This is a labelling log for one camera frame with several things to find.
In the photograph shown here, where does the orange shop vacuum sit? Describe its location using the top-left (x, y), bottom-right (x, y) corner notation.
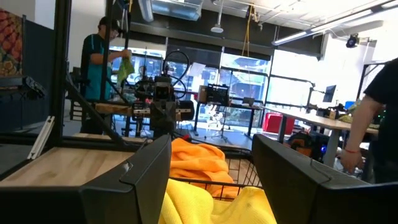
top-left (286, 131), bottom-right (315, 159)

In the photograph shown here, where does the orange microfiber towel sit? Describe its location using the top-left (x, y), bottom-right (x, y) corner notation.
top-left (169, 137), bottom-right (241, 200)

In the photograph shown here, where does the yellow microfiber towel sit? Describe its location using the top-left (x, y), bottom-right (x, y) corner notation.
top-left (211, 185), bottom-right (278, 224)
top-left (158, 178), bottom-right (219, 224)

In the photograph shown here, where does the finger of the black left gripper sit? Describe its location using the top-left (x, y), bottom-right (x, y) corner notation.
top-left (164, 101), bottom-right (178, 138)
top-left (150, 101), bottom-right (165, 139)

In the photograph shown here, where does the wall mounted black camera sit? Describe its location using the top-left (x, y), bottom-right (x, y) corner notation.
top-left (345, 33), bottom-right (361, 49)

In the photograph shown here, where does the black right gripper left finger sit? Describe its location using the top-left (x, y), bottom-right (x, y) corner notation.
top-left (0, 134), bottom-right (173, 224)

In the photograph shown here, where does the left gripper cable loop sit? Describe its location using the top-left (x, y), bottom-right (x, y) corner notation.
top-left (162, 50), bottom-right (191, 101)

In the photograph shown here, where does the cardboard box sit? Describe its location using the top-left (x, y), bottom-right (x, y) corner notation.
top-left (197, 85), bottom-right (209, 104)

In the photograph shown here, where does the hanging white ceiling fixture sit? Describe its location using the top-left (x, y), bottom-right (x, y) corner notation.
top-left (210, 0), bottom-right (225, 34)

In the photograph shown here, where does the computer monitor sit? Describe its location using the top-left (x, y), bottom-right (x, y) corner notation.
top-left (322, 84), bottom-right (338, 104)

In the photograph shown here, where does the colourful wall art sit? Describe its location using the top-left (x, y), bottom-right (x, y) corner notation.
top-left (0, 7), bottom-right (25, 78)

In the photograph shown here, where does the black crate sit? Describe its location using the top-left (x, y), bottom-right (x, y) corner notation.
top-left (206, 83), bottom-right (231, 107)

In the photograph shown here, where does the red box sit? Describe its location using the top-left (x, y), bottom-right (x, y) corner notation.
top-left (262, 112), bottom-right (295, 135)

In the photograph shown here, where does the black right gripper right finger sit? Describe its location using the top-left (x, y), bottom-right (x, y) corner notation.
top-left (251, 133), bottom-right (398, 224)

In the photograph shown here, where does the black wire basket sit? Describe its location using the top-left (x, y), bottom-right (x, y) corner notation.
top-left (169, 148), bottom-right (264, 202)

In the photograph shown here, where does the white aluminium rail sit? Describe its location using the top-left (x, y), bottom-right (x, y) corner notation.
top-left (26, 115), bottom-right (56, 161)

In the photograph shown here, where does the long ceiling light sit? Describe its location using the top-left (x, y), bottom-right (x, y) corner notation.
top-left (271, 8), bottom-right (374, 47)

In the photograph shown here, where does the green cloth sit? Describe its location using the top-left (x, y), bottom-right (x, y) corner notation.
top-left (116, 57), bottom-right (136, 84)

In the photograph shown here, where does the person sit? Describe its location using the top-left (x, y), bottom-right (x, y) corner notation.
top-left (340, 57), bottom-right (398, 185)
top-left (79, 16), bottom-right (132, 135)

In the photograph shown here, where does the wooden workbench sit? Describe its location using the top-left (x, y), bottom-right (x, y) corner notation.
top-left (94, 102), bottom-right (150, 117)

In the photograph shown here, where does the yellow hanging rope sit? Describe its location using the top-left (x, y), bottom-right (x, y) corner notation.
top-left (241, 4), bottom-right (253, 57)

